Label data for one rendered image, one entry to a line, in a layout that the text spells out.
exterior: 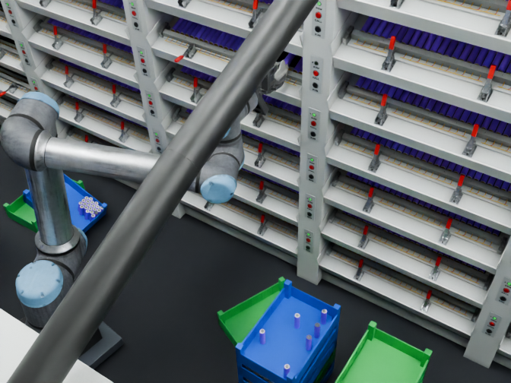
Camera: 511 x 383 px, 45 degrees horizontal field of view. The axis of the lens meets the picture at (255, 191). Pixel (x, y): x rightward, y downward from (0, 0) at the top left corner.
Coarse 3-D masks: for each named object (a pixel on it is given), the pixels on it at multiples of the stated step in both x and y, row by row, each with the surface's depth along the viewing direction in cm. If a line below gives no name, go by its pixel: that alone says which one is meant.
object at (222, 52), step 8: (168, 32) 215; (184, 40) 213; (192, 40) 211; (200, 40) 210; (200, 48) 211; (208, 48) 208; (216, 48) 207; (224, 56) 207; (232, 56) 204; (288, 72) 196; (296, 80) 196
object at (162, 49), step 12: (156, 24) 215; (168, 24) 218; (156, 36) 217; (156, 48) 216; (168, 48) 215; (180, 48) 214; (180, 60) 214; (192, 60) 210; (204, 60) 209; (216, 60) 208; (204, 72) 212; (216, 72) 207; (288, 84) 197; (276, 96) 199; (288, 96) 195; (300, 96) 191
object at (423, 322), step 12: (120, 180) 297; (192, 216) 280; (204, 216) 275; (228, 228) 270; (252, 240) 265; (276, 252) 261; (324, 276) 252; (348, 288) 248; (360, 288) 244; (372, 300) 244; (384, 300) 240; (396, 312) 240; (408, 312) 236; (420, 324) 237; (432, 324) 232; (444, 336) 233; (456, 336) 229
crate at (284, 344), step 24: (288, 288) 204; (288, 312) 204; (312, 312) 204; (336, 312) 197; (288, 336) 198; (312, 336) 198; (240, 360) 191; (264, 360) 192; (288, 360) 192; (312, 360) 191
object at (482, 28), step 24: (360, 0) 160; (384, 0) 158; (408, 0) 157; (432, 0) 155; (456, 0) 153; (480, 0) 149; (504, 0) 147; (408, 24) 158; (432, 24) 153; (456, 24) 150; (480, 24) 148; (504, 24) 144; (504, 48) 147
